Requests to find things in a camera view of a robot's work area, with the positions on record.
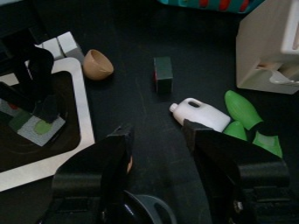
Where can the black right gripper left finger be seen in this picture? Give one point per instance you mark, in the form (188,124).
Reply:
(89,172)

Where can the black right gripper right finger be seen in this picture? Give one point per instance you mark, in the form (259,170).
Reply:
(240,180)

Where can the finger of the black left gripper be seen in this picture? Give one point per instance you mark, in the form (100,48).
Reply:
(15,96)
(41,81)

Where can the sushi roll green centre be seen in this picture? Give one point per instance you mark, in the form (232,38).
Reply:
(39,132)

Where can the sushi roll red centre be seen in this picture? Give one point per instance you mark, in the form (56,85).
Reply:
(8,107)

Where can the small tan toy piece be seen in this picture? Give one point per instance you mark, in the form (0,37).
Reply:
(128,164)

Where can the white toy stove black top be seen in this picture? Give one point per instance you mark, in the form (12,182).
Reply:
(79,116)

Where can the dark green sushi piece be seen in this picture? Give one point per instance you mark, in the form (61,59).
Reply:
(164,74)

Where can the white block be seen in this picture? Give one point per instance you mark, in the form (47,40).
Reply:
(69,45)

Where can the tan egg shell half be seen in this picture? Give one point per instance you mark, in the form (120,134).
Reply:
(96,65)

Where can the grey toy pan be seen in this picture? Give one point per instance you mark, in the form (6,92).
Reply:
(155,210)

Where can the green toy leafy vegetable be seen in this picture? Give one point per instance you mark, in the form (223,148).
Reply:
(243,110)

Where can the white toy milk jug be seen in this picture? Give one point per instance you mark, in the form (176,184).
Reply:
(201,115)

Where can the white toy toaster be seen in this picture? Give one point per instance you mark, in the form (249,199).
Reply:
(264,49)

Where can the teal toy with red parts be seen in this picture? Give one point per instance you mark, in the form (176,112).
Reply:
(217,4)

